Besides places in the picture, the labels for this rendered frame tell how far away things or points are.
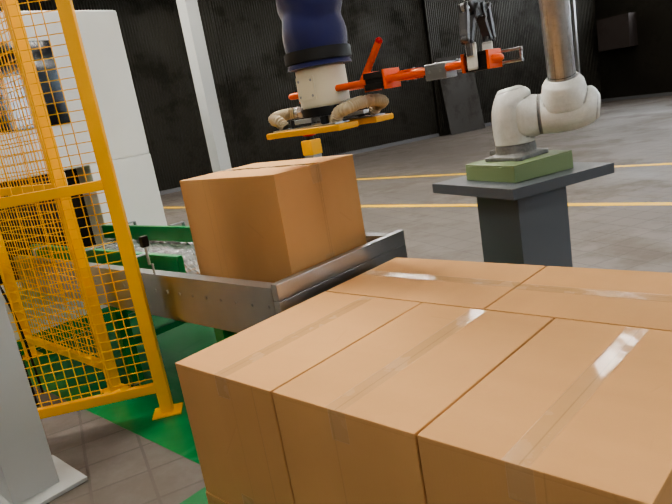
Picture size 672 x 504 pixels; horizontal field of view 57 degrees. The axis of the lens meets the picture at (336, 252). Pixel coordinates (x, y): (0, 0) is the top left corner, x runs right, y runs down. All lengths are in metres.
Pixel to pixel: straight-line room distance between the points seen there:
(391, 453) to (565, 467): 0.34
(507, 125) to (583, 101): 0.28
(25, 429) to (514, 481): 1.76
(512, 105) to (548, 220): 0.47
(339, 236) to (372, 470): 1.19
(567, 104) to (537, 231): 0.49
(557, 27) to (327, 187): 0.97
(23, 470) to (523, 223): 2.00
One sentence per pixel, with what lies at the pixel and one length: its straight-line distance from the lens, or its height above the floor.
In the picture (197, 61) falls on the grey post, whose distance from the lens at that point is 5.38.
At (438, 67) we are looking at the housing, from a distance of 1.85.
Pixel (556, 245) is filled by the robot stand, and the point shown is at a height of 0.45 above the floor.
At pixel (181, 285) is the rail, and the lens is 2.48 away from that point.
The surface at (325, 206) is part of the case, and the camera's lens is 2.26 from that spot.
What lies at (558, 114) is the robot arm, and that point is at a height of 0.97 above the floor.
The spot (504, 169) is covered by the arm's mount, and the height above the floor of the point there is 0.80.
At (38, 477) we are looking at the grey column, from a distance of 2.51.
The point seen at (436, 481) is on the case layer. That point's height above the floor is 0.46.
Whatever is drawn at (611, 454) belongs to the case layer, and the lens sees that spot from 1.10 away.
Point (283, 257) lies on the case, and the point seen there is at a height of 0.66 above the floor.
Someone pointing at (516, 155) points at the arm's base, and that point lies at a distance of 2.50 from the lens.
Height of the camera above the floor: 1.14
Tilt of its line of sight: 13 degrees down
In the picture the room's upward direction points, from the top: 10 degrees counter-clockwise
